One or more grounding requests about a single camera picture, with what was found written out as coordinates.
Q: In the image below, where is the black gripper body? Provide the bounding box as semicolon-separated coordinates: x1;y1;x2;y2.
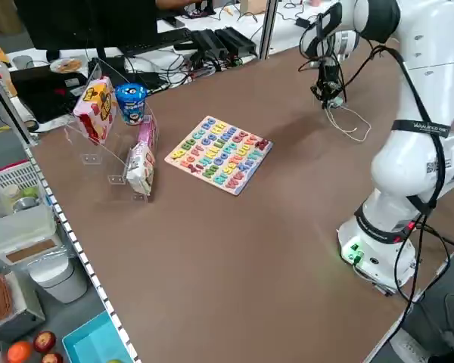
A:
316;56;344;92

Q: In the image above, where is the white charger cable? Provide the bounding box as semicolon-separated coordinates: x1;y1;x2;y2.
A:
324;104;373;144

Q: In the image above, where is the black power supply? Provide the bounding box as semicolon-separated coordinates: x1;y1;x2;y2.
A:
188;29;229;61
214;26;259;57

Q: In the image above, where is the colourful alphabet puzzle board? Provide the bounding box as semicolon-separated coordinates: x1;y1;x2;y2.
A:
163;115;274;197

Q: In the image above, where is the person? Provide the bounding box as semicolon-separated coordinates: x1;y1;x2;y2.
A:
154;0;198;11

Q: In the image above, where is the black keyboard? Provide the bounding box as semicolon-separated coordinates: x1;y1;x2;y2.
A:
119;28;193;54

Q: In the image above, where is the pink snack packet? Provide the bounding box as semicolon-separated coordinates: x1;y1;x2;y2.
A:
137;115;158;150

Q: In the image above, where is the blue snack cup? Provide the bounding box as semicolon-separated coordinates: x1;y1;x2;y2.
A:
114;83;149;126

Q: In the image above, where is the white pink snack bag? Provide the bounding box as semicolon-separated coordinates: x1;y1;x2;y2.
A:
125;141;157;197

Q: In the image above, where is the black computer monitor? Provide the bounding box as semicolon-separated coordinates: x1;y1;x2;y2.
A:
13;0;160;61

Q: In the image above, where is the plate of cookies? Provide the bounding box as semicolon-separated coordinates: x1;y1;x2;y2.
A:
49;57;84;74

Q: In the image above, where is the white power strip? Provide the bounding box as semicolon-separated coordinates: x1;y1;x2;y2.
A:
384;335;433;363

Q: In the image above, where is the white round bin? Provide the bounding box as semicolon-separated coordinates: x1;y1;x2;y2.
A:
26;253;89;305

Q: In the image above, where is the white plastic basket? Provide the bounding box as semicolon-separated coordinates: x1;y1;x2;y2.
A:
0;160;49;221

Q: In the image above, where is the white lidded box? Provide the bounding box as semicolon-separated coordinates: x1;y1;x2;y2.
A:
0;206;59;266

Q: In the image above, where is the teal plastic tray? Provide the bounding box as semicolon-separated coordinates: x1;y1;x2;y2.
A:
61;311;135;363

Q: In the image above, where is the grey box with brown contents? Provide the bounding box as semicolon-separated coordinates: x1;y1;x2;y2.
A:
0;271;47;343

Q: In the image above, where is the orange fruit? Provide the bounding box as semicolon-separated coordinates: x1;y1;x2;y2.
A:
6;340;34;363

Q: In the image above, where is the aluminium camera post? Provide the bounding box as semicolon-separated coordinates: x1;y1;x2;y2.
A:
258;0;279;61

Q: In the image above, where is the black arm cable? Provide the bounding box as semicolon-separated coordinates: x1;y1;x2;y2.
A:
297;3;454;306

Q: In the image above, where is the striped table edge rail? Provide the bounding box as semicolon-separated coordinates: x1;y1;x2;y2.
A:
24;145;141;363

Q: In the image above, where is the aluminium frame post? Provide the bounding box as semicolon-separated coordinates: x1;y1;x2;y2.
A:
0;56;39;147

